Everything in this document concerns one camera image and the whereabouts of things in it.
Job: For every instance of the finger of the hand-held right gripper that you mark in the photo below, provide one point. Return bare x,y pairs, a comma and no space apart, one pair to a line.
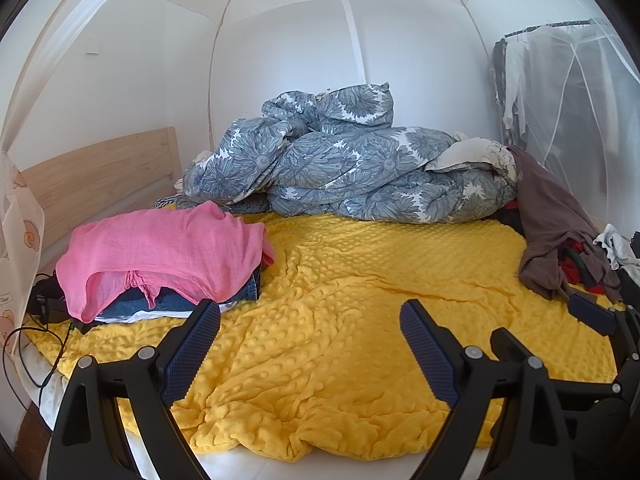
510,345
592,312

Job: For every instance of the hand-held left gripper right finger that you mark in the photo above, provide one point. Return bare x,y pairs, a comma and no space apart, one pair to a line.
427,355

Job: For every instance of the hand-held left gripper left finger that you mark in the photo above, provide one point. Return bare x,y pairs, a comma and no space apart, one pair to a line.
192,350

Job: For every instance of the pink shirt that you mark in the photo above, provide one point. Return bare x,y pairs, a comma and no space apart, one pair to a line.
165,245

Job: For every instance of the red garment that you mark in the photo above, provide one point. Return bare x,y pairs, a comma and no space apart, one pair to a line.
570,272

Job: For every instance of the white folded garment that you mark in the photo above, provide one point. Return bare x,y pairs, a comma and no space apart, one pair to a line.
145,316

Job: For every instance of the white crumpled garment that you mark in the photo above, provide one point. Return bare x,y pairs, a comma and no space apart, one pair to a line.
612,247

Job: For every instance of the blue jeans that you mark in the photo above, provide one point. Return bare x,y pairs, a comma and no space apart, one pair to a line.
240,287

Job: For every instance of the brown garment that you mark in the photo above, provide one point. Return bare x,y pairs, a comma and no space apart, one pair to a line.
550,230

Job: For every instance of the yellow dotted blanket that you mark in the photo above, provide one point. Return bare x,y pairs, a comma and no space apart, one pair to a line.
325,310

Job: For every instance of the striped cloth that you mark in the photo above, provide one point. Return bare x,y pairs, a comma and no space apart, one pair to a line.
167,202

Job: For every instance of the white bed sheet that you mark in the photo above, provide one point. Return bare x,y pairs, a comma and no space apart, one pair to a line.
300,470

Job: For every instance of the cream cloth with line drawing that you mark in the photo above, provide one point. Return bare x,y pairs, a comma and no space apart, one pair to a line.
470,155

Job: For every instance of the wooden headboard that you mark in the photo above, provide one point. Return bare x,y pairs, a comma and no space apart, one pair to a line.
100,175

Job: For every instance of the white mosquito net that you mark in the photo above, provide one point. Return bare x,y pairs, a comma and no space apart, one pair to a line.
575,110

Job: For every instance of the grey floral duvet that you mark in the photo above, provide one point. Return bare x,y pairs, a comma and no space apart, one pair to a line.
350,160

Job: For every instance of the cream printed curtain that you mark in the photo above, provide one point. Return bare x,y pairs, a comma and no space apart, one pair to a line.
22,220

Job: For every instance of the hanging white garment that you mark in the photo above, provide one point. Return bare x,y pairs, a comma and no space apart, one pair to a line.
515,85

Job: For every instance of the hanging grey garment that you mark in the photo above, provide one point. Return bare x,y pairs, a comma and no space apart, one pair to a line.
497,75

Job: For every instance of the black clothes rail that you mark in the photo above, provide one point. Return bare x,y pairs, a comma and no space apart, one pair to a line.
550,26

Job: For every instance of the white wall switch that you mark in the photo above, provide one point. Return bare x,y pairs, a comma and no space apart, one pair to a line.
92,47

